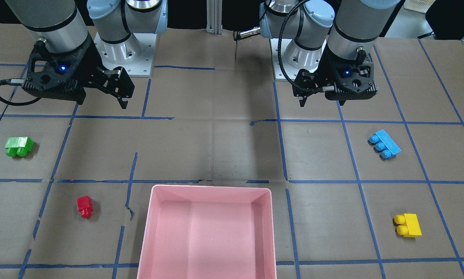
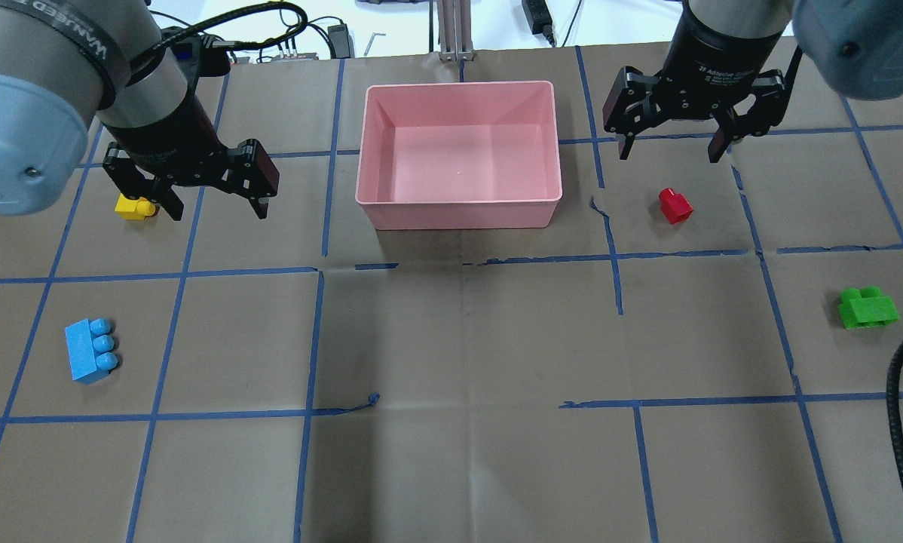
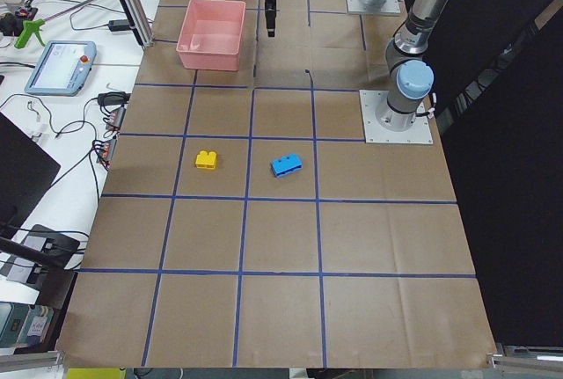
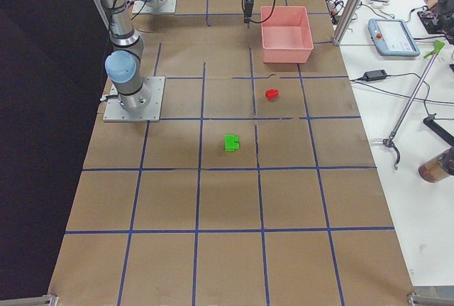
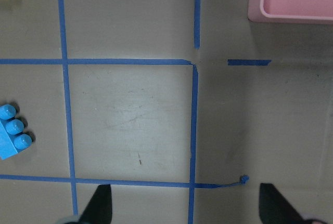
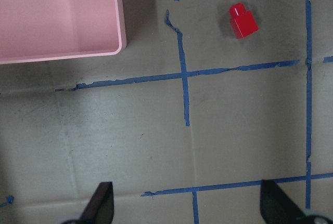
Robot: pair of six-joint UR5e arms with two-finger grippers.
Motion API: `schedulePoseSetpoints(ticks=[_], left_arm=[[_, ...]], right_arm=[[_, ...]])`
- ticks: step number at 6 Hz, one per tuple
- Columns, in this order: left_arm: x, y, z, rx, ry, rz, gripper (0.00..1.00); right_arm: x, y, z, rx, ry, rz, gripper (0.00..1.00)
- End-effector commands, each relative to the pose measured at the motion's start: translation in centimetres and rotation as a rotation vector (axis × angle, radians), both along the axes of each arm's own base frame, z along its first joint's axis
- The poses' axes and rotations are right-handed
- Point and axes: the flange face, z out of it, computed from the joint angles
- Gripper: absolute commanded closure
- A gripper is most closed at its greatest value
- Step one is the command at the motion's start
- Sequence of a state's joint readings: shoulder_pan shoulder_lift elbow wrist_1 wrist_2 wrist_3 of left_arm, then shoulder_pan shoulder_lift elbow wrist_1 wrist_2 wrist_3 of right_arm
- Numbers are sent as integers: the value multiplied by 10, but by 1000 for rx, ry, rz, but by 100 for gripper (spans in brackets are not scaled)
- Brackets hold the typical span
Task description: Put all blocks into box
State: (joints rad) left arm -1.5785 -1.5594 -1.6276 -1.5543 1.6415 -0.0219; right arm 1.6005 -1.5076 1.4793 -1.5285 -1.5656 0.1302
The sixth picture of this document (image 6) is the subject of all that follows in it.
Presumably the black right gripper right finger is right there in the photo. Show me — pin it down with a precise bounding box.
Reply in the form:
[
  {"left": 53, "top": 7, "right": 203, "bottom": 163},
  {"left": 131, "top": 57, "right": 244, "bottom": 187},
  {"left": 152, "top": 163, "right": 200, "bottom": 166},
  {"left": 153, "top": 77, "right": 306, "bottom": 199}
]
[{"left": 260, "top": 180, "right": 306, "bottom": 224}]

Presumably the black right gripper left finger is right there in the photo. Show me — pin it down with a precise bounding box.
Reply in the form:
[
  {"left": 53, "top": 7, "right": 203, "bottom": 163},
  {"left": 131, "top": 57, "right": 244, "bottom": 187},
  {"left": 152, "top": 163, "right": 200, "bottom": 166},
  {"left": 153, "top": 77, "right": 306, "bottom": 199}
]
[{"left": 79, "top": 181, "right": 114, "bottom": 224}]

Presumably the pink plastic box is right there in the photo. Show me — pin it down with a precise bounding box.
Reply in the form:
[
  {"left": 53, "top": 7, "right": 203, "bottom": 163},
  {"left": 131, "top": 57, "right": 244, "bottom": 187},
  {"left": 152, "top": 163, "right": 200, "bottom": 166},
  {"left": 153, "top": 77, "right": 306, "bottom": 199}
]
[{"left": 1, "top": 0, "right": 127, "bottom": 64}]

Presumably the red toy block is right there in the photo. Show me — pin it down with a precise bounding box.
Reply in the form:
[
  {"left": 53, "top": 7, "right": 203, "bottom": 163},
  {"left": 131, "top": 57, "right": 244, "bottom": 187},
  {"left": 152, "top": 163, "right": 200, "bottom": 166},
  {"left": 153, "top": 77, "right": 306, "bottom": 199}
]
[{"left": 229, "top": 3, "right": 259, "bottom": 39}]

